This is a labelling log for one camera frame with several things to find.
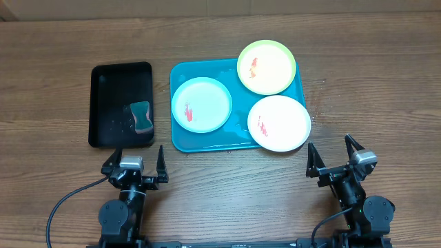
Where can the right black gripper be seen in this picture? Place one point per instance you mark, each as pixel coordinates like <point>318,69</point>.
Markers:
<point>318,167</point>

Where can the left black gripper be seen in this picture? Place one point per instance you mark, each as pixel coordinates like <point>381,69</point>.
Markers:
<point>150,183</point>

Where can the green and pink sponge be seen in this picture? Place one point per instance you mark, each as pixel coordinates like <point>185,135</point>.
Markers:
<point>141,113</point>

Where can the white plate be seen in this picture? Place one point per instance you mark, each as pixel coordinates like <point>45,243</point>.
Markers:
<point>279,123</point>

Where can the light blue plate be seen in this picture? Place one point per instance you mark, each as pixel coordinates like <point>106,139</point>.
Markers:
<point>201,105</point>

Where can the yellow green plate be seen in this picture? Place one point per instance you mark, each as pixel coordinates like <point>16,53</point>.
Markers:
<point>266,67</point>

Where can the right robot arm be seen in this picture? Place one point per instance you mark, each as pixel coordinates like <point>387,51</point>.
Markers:
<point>368,217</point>

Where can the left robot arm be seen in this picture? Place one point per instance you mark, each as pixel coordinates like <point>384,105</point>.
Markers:
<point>121,219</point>

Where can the black rectangular tray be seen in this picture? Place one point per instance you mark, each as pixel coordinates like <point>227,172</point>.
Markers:
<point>114,88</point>

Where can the teal serving tray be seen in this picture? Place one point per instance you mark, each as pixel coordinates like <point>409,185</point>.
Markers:
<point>234,134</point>

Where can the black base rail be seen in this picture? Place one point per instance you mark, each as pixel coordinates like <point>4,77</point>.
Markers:
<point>299,243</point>

